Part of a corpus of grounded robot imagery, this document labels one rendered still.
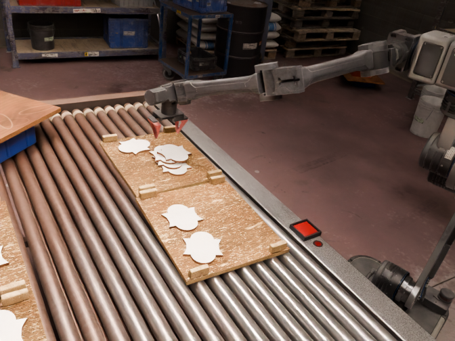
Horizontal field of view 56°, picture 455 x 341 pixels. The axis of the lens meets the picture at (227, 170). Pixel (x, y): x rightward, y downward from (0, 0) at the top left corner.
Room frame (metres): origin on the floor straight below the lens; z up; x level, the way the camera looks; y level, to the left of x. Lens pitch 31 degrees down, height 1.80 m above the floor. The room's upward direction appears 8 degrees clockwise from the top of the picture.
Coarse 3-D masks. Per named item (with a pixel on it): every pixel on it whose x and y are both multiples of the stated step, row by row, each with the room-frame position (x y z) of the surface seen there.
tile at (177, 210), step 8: (168, 208) 1.12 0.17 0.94; (176, 208) 1.13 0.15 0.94; (184, 208) 1.13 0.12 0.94; (192, 208) 1.14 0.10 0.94; (168, 216) 1.08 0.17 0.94; (176, 216) 1.09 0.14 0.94; (184, 216) 1.09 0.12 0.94; (192, 216) 1.10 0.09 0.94; (176, 224) 1.05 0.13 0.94; (184, 224) 1.05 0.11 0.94; (192, 224) 1.06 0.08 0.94
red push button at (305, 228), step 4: (300, 224) 1.16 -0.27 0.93; (304, 224) 1.16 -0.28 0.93; (308, 224) 1.16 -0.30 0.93; (300, 228) 1.14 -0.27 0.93; (304, 228) 1.14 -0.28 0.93; (308, 228) 1.14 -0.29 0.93; (312, 228) 1.15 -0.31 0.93; (304, 232) 1.12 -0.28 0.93; (308, 232) 1.12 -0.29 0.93; (312, 232) 1.12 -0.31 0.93
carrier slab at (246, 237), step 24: (168, 192) 1.23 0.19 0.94; (192, 192) 1.25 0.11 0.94; (216, 192) 1.27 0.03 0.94; (144, 216) 1.09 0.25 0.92; (216, 216) 1.13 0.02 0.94; (240, 216) 1.15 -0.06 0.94; (168, 240) 0.98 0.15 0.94; (240, 240) 1.03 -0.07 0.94; (264, 240) 1.04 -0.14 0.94; (192, 264) 0.89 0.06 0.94; (216, 264) 0.91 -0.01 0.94; (240, 264) 0.92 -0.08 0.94
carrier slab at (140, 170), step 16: (112, 144) 1.50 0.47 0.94; (160, 144) 1.56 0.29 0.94; (176, 144) 1.58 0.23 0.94; (112, 160) 1.38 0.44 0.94; (128, 160) 1.40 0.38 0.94; (144, 160) 1.41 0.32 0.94; (192, 160) 1.46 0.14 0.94; (208, 160) 1.48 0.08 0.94; (128, 176) 1.29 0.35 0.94; (144, 176) 1.31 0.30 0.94; (160, 176) 1.32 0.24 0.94; (176, 176) 1.34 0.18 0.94; (192, 176) 1.35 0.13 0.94; (160, 192) 1.23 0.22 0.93
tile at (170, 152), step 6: (168, 144) 1.50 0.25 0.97; (162, 150) 1.45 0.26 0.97; (168, 150) 1.46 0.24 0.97; (174, 150) 1.46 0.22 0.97; (180, 150) 1.47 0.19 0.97; (168, 156) 1.41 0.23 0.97; (174, 156) 1.42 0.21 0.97; (180, 156) 1.42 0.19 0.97; (186, 156) 1.43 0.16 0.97; (180, 162) 1.39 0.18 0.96
